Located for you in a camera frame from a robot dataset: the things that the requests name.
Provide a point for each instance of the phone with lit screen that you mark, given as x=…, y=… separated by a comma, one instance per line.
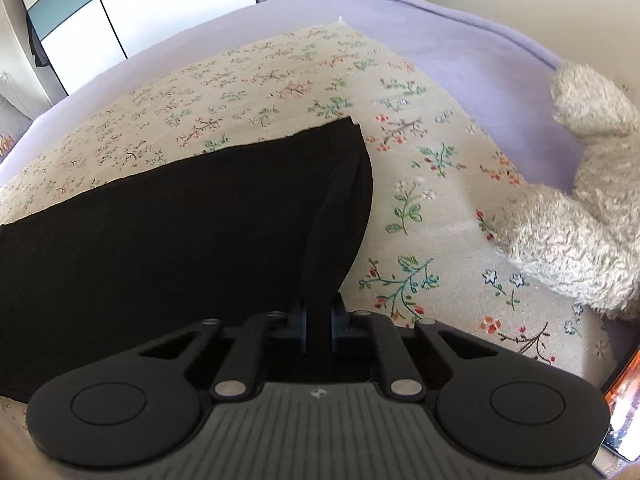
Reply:
x=622, y=410

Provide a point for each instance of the floral printed cloth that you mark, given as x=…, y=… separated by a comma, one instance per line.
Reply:
x=250, y=85

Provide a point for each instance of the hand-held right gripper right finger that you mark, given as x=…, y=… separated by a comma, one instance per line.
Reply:
x=336, y=332

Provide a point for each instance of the purple bed sheet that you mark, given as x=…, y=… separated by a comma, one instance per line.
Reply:
x=450, y=40

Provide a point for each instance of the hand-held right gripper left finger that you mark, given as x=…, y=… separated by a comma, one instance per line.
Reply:
x=301, y=330

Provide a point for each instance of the black pants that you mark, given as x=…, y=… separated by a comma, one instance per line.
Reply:
x=175, y=235

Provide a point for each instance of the dark hanging garment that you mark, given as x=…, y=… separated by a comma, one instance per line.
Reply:
x=37, y=42

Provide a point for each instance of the grey plush toy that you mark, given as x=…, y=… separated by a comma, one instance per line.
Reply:
x=575, y=240

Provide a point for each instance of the grey cushion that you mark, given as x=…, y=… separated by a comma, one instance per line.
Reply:
x=12, y=120

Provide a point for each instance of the white and teal wardrobe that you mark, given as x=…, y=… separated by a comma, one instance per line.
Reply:
x=150, y=20

